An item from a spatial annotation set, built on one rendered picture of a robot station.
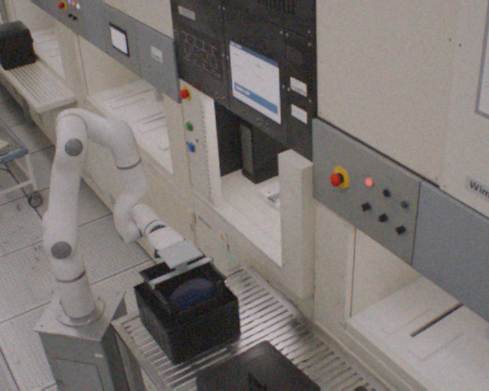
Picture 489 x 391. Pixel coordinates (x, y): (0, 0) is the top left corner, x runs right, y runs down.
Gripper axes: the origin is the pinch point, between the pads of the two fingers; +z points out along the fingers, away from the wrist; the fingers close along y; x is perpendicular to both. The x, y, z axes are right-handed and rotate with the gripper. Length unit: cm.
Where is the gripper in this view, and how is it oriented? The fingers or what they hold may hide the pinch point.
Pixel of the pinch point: (179, 257)
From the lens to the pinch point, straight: 221.9
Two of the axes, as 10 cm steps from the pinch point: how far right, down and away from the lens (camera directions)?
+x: -0.5, -8.4, -5.5
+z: 5.4, 4.4, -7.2
